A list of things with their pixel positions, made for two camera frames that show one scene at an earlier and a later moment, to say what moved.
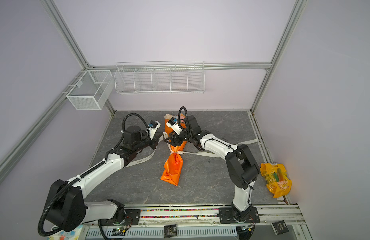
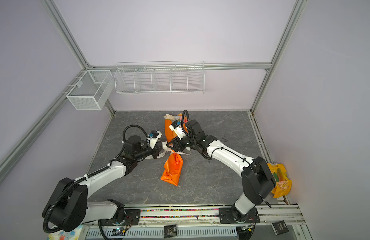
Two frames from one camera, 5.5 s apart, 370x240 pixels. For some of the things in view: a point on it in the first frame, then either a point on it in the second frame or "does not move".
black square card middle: x=170 y=231 does not move
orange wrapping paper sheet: x=173 y=168 does not move
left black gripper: x=154 y=141 → x=156 y=149
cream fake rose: x=168 y=116 does not move
